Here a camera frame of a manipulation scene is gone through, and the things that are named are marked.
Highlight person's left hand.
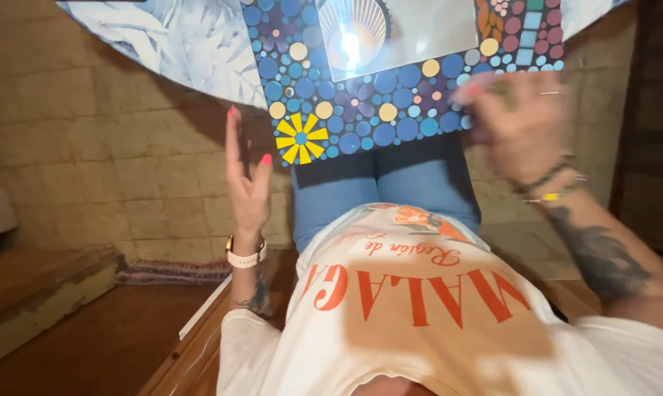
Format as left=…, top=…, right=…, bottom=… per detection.
left=225, top=106, right=274, bottom=241

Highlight person's right hand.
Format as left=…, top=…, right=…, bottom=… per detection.
left=452, top=70, right=572, bottom=186

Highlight shiny square sheet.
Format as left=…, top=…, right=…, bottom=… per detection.
left=315, top=0, right=480, bottom=83

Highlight colourful dot mosaic board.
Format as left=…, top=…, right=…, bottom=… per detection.
left=240, top=0, right=566, bottom=166

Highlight blue jeans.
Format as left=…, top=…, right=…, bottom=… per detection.
left=291, top=132, right=482, bottom=254

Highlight dark wooden door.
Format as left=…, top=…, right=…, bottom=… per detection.
left=608, top=0, right=663, bottom=260

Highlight white t-shirt with orange print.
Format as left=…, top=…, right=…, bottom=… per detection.
left=216, top=202, right=663, bottom=396

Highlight blue floral tablecloth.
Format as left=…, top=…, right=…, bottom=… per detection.
left=56, top=0, right=630, bottom=111

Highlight white strip board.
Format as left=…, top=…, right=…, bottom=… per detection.
left=178, top=273, right=233, bottom=341

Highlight striped woven rug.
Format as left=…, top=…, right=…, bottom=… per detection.
left=115, top=258, right=233, bottom=286

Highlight worn wooden step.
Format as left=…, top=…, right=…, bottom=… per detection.
left=0, top=244, right=126, bottom=370

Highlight dark beaded bracelet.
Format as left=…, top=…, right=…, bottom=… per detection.
left=513, top=157, right=577, bottom=196

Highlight thin bracelet with yellow bead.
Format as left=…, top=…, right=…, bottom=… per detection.
left=523, top=175, right=587, bottom=204

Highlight white strap wristwatch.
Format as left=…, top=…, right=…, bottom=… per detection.
left=225, top=234, right=268, bottom=270

